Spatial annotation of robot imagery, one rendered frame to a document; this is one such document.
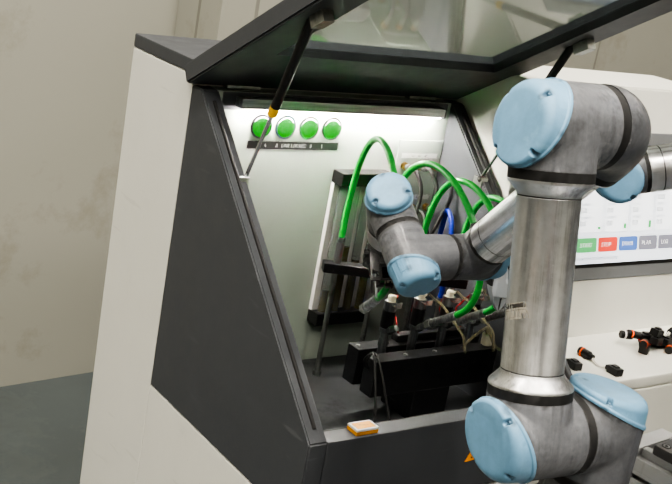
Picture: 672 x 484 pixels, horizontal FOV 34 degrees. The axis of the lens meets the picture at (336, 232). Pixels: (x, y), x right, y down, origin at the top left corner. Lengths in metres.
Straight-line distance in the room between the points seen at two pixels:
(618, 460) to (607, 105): 0.49
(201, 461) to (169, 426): 0.14
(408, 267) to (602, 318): 1.09
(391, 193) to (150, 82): 0.81
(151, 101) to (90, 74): 1.53
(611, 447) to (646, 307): 1.30
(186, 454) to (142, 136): 0.68
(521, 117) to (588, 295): 1.28
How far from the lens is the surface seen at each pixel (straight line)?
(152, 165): 2.39
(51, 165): 3.94
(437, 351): 2.38
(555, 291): 1.47
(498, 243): 1.74
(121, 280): 2.54
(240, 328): 2.10
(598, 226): 2.68
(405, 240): 1.73
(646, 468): 2.14
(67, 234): 4.05
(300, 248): 2.46
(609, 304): 2.75
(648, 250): 2.83
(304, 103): 2.31
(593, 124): 1.46
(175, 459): 2.38
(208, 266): 2.19
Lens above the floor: 1.84
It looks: 16 degrees down
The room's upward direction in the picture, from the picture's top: 10 degrees clockwise
